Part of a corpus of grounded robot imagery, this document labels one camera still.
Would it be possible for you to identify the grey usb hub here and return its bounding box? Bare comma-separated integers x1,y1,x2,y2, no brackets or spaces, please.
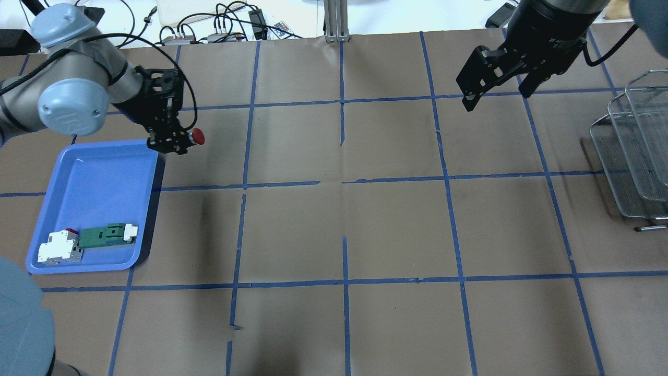
205,32,247,44

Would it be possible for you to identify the white circuit breaker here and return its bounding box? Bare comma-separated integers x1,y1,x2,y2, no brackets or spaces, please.
37,228,84,266

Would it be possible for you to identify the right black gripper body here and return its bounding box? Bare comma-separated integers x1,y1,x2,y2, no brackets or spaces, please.
497,15,588,79

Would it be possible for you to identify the metal wire shelf rack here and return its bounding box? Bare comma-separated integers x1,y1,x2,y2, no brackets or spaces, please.
590,69,667,232

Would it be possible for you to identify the aluminium frame post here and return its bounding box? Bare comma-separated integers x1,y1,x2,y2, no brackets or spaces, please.
324,0,350,43

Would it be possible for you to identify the blue plastic tray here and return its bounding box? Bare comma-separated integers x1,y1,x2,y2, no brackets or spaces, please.
25,140,165,275

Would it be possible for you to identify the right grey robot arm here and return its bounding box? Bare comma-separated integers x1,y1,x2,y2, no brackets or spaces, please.
475,1,608,98

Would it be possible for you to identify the small remote control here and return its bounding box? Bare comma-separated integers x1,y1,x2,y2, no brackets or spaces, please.
272,21,293,39

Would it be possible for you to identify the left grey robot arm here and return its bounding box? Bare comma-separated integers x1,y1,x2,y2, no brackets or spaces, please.
2,3,503,155

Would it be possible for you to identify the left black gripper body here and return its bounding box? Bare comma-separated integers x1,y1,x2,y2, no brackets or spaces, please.
137,67,194,155

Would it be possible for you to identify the green terminal block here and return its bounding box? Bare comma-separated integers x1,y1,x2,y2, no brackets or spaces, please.
77,223,139,250

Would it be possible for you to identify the black power adapter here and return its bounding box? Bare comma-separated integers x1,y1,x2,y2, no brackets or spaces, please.
248,9,269,40

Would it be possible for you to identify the red push button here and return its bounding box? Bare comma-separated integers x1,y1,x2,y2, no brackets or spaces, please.
189,127,206,145

